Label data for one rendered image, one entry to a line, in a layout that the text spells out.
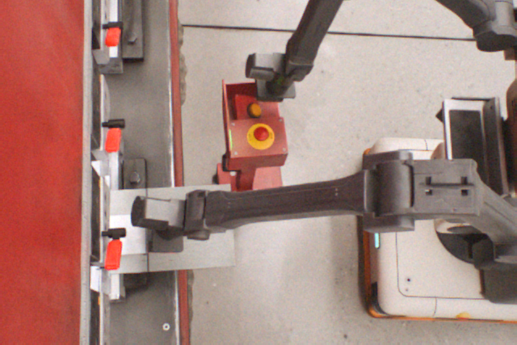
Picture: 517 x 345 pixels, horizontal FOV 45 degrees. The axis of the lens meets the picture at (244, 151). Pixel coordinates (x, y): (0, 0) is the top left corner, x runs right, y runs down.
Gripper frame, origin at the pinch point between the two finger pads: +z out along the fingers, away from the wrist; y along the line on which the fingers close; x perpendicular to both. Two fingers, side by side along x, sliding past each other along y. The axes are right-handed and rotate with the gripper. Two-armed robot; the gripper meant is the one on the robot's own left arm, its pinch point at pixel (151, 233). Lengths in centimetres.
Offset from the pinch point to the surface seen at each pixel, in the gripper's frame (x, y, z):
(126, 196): -4.0, -8.7, 4.1
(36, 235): -34, 10, -52
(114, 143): -16.3, -10.7, -24.8
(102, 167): -7.7, -16.5, 9.7
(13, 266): -38, 15, -59
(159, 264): 2.1, 6.3, 0.8
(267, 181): 72, -33, 64
